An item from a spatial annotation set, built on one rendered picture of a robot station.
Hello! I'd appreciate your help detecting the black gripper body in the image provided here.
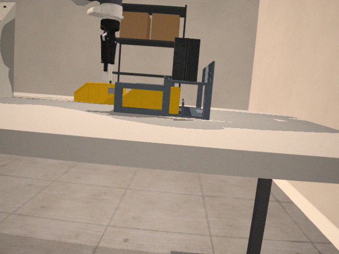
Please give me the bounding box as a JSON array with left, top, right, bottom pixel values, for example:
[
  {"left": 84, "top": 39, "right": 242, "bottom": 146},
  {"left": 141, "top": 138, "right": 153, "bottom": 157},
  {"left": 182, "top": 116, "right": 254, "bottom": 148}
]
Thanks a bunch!
[{"left": 100, "top": 18, "right": 120, "bottom": 43}]

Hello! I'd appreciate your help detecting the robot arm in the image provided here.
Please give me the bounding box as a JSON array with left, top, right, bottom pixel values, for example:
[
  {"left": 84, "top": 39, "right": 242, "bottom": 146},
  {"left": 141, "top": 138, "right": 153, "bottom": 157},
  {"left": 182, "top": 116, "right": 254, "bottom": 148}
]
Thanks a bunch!
[{"left": 71, "top": 0, "right": 124, "bottom": 20}]

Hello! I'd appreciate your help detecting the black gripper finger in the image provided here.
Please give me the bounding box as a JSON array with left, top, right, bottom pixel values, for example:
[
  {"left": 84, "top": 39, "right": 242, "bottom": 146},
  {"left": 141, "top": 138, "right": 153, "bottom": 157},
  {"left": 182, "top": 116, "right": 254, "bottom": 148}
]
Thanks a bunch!
[
  {"left": 109, "top": 36, "right": 118, "bottom": 81},
  {"left": 100, "top": 32, "right": 114, "bottom": 80}
]

